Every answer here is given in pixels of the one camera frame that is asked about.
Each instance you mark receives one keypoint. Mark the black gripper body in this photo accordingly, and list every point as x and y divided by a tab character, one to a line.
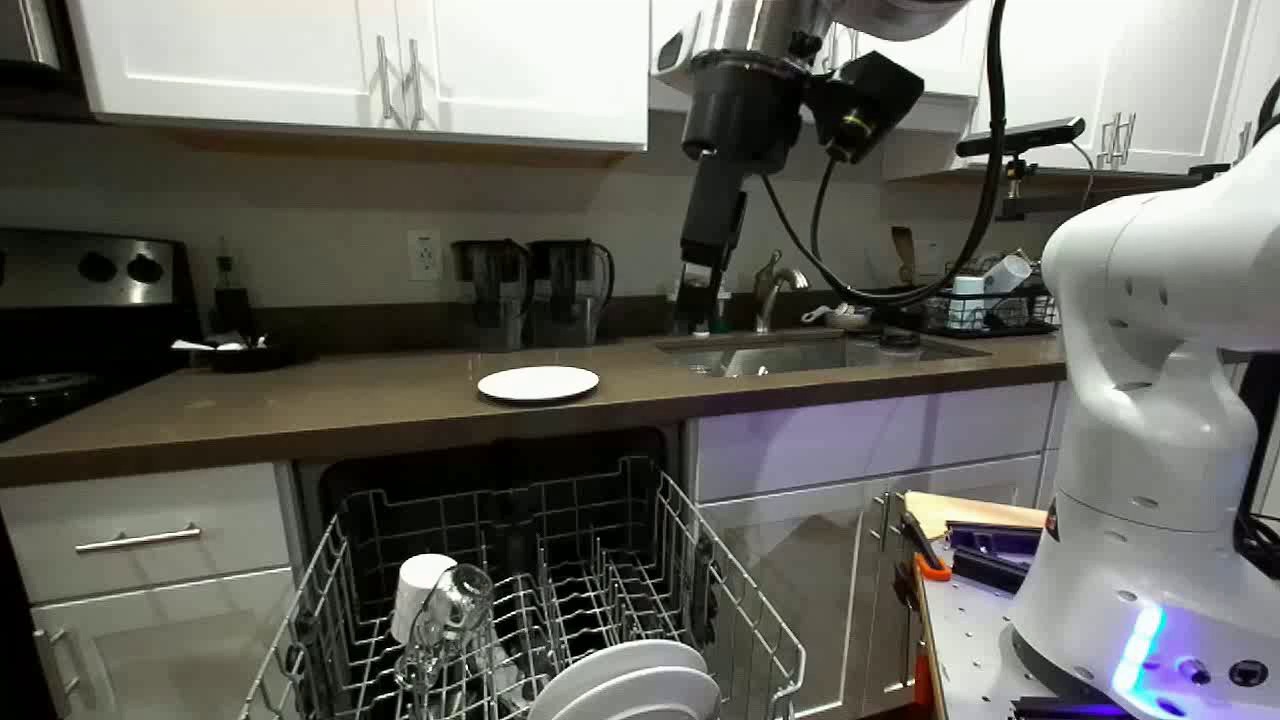
741	112

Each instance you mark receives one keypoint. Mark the white round plate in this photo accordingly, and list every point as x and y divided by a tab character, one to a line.
539	385
661	696
625	659

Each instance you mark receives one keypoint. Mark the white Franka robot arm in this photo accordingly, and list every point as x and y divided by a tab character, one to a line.
1145	401

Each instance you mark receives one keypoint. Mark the chrome kitchen faucet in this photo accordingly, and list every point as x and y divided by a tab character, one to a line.
775	286

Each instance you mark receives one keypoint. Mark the steel kitchen sink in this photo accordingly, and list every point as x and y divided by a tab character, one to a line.
812	355

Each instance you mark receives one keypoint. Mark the white sink base cabinet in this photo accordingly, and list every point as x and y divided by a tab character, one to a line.
825	441

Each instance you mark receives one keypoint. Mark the metal dish rack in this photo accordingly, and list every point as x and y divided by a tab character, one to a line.
466	464

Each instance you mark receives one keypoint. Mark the dish drying rack with dishes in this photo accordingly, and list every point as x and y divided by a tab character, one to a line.
985	306

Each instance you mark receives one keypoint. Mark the wooden board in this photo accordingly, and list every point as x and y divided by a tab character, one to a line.
980	511

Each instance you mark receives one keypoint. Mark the clear drinking glass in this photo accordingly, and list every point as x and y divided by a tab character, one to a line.
466	604

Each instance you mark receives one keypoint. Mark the white cup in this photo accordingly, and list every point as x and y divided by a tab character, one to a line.
416	592

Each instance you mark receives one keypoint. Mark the black dish with white paper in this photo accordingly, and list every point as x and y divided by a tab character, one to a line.
241	355

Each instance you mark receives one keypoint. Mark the dark bottle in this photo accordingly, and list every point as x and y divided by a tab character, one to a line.
232	303

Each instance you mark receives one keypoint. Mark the black steel kitchen stove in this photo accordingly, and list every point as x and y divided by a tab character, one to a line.
82	306

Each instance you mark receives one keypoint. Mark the white base cabinet with drawer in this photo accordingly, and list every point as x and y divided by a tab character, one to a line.
135	626

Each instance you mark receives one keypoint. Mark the dark over-range microwave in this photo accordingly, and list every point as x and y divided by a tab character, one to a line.
27	32

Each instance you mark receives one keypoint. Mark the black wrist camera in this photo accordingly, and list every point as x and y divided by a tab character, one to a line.
867	107

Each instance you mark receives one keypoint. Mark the white wall outlet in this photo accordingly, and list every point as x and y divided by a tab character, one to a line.
425	254

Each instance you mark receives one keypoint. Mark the black stereo camera on stand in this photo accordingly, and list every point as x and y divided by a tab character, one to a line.
1021	136

